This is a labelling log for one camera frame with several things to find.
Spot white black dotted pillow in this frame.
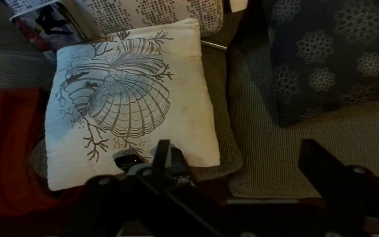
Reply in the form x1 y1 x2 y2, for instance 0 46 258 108
62 0 225 42

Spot white folded paper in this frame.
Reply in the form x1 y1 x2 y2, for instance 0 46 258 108
228 0 250 13

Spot grey blanket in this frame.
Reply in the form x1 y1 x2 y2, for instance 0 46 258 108
0 0 58 92

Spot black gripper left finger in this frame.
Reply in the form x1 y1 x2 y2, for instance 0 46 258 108
66 138 226 237

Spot red blanket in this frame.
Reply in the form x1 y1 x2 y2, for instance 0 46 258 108
0 86 87 217

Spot white shell print pillow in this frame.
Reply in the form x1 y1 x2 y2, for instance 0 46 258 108
43 17 222 192

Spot small black remote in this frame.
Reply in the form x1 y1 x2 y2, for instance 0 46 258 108
113 148 150 174

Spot thin white stick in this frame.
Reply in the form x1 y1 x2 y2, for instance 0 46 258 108
200 38 229 51

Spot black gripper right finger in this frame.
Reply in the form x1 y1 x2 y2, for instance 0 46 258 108
297 138 379 237

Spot dark snowflake pattern pillow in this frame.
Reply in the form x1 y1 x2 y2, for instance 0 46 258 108
259 0 379 129

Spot paperback book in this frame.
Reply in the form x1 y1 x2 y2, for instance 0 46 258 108
3 0 95 55

